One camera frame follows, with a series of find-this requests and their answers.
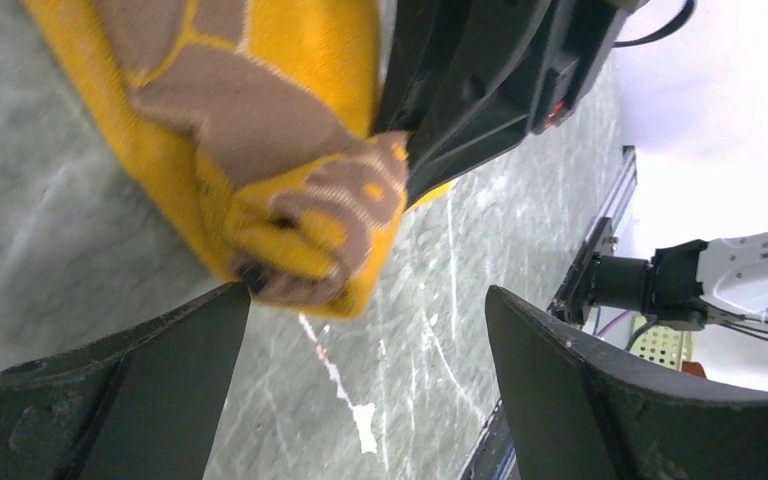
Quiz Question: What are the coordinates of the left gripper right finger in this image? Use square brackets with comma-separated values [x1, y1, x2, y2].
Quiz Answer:
[485, 286, 768, 479]

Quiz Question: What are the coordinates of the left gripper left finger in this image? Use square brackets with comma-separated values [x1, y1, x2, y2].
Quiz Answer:
[0, 283, 250, 479]

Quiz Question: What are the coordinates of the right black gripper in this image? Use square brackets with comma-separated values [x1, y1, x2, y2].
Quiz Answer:
[373, 0, 646, 203]

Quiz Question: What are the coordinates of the brown yellow cloth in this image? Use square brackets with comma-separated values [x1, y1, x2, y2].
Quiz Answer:
[20, 0, 455, 321]

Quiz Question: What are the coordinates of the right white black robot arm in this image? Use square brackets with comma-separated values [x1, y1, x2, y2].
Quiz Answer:
[375, 0, 768, 331]

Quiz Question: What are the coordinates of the perforated metal plate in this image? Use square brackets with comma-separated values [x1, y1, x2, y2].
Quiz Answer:
[630, 326, 694, 371]

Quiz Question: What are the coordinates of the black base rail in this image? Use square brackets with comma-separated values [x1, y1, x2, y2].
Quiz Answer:
[461, 145, 637, 480]

